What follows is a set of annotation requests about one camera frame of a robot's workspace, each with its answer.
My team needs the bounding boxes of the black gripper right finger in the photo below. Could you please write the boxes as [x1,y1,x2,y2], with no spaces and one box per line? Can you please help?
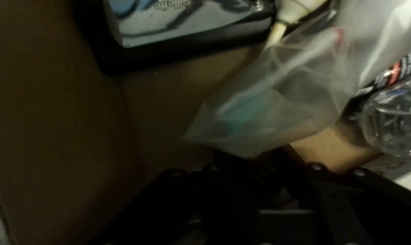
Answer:
[299,163,411,245]

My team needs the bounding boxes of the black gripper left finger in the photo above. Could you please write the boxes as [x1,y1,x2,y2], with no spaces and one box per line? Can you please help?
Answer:
[91,165,261,245]

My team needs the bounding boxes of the clear plastic bottle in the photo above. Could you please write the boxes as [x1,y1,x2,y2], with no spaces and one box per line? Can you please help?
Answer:
[360,73,411,161]

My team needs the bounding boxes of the clear plastic bag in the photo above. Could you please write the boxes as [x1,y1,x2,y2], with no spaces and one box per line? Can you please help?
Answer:
[182,0,411,159]

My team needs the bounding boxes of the brown cardboard box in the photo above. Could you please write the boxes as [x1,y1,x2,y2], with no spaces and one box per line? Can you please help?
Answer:
[0,0,365,245]

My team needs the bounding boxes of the white product box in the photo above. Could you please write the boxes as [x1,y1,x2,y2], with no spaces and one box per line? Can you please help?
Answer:
[101,0,277,50]

